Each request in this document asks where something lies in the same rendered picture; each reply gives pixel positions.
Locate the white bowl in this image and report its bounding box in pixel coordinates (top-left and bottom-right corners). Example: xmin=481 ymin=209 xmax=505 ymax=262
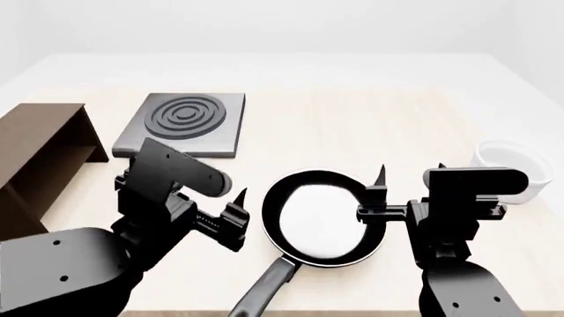
xmin=468 ymin=139 xmax=556 ymax=206

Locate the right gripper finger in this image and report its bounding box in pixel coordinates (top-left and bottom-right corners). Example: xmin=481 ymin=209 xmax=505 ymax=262
xmin=475 ymin=194 xmax=501 ymax=212
xmin=364 ymin=163 xmax=390 ymax=207

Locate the black frying pan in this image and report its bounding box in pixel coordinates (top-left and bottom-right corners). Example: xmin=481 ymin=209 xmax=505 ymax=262
xmin=228 ymin=166 xmax=390 ymax=317

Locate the left gripper camera mount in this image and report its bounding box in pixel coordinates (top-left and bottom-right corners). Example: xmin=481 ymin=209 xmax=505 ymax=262
xmin=126 ymin=136 xmax=234 ymax=200

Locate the right gripper camera mount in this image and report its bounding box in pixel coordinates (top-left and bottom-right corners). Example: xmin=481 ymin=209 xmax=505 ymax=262
xmin=421 ymin=162 xmax=531 ymax=197

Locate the gripper camera mount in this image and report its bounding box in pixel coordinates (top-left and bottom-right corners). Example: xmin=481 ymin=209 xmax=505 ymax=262
xmin=126 ymin=136 xmax=234 ymax=200
xmin=421 ymin=162 xmax=531 ymax=197

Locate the grey stove plate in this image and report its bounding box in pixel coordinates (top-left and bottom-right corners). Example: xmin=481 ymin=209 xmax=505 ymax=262
xmin=112 ymin=92 xmax=248 ymax=160

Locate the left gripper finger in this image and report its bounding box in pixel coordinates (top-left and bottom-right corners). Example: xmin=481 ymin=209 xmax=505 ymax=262
xmin=114 ymin=164 xmax=135 ymax=193
xmin=214 ymin=188 xmax=252 ymax=254

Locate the brown wooden cabinet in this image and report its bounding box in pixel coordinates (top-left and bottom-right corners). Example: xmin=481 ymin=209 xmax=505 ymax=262
xmin=0 ymin=102 xmax=110 ymax=244

